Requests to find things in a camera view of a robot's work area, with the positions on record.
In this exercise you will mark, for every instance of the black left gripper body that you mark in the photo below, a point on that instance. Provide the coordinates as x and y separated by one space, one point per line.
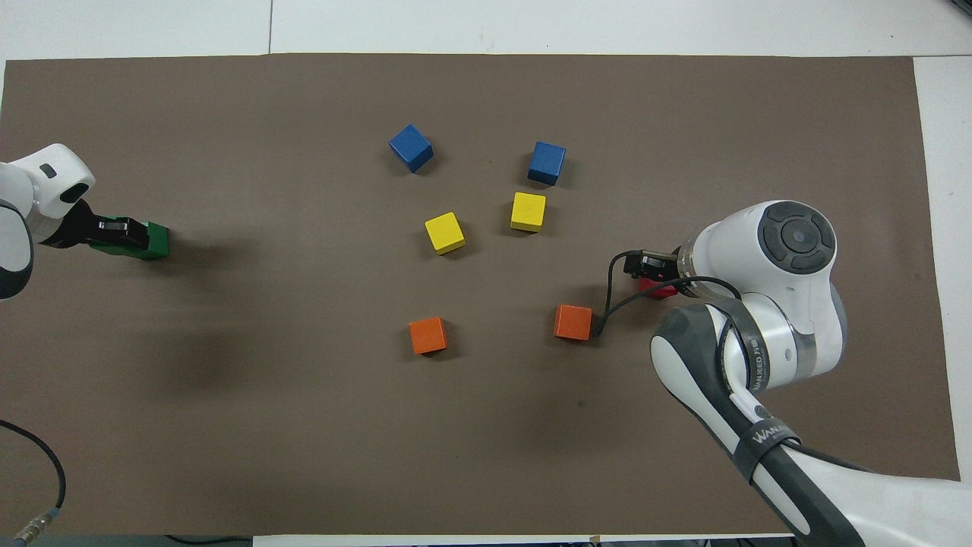
72 228

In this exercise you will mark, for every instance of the blue wooden cube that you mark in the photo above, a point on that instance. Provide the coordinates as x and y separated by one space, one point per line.
547 162
410 146

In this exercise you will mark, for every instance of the brown table mat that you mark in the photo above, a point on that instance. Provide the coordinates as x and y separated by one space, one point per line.
486 425

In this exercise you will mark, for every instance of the red wooden cube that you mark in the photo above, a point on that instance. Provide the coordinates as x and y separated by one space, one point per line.
659 289

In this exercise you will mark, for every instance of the yellow wooden cube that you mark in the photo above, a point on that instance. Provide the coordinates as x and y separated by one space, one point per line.
444 231
528 210

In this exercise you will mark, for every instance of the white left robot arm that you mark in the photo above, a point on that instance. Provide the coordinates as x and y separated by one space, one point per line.
30 190

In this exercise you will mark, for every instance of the orange wooden cube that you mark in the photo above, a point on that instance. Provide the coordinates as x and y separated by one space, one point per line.
427 334
572 321

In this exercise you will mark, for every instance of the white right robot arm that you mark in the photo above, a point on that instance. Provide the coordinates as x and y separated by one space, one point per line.
767 304

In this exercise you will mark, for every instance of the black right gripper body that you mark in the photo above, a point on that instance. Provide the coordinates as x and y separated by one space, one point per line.
657 265

